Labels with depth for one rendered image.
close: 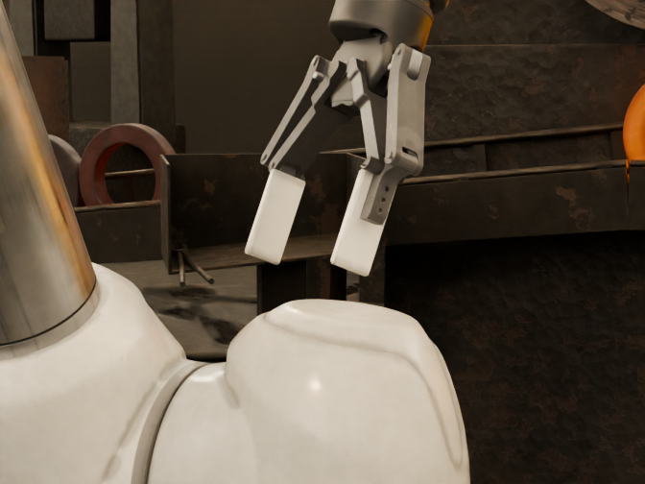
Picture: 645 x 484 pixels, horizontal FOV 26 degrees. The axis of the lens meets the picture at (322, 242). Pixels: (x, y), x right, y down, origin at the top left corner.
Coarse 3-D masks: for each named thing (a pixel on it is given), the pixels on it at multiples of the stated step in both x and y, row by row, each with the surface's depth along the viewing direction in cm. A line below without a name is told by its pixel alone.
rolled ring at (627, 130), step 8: (640, 88) 189; (640, 96) 189; (632, 104) 189; (640, 104) 189; (632, 112) 190; (640, 112) 189; (632, 120) 190; (640, 120) 189; (624, 128) 190; (632, 128) 190; (640, 128) 189; (624, 136) 190; (632, 136) 190; (640, 136) 189; (624, 144) 191; (632, 144) 190; (640, 144) 189; (632, 152) 190; (640, 152) 190
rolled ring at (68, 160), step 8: (56, 136) 235; (56, 144) 232; (64, 144) 234; (56, 152) 232; (64, 152) 232; (72, 152) 233; (64, 160) 232; (72, 160) 232; (80, 160) 233; (64, 168) 232; (72, 168) 231; (64, 176) 232; (72, 176) 232; (72, 184) 232; (72, 192) 232; (80, 192) 232; (72, 200) 232; (80, 200) 232
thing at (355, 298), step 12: (360, 120) 483; (360, 132) 484; (360, 144) 484; (360, 156) 484; (372, 264) 487; (360, 276) 490; (372, 276) 487; (360, 288) 490; (372, 288) 488; (348, 300) 494; (360, 300) 491; (372, 300) 488
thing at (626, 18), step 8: (592, 0) 188; (600, 0) 188; (608, 0) 187; (616, 0) 187; (624, 0) 186; (632, 0) 186; (600, 8) 188; (608, 8) 188; (616, 8) 187; (624, 8) 187; (632, 8) 186; (640, 8) 186; (616, 16) 187; (624, 16) 187; (632, 16) 186; (640, 16) 186; (632, 24) 186; (640, 24) 186
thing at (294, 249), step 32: (160, 160) 189; (192, 160) 192; (224, 160) 193; (256, 160) 193; (320, 160) 195; (352, 160) 190; (160, 192) 191; (192, 192) 192; (224, 192) 193; (256, 192) 194; (320, 192) 195; (192, 224) 193; (224, 224) 194; (320, 224) 196; (192, 256) 185; (224, 256) 182; (288, 256) 177; (320, 256) 176; (288, 288) 183
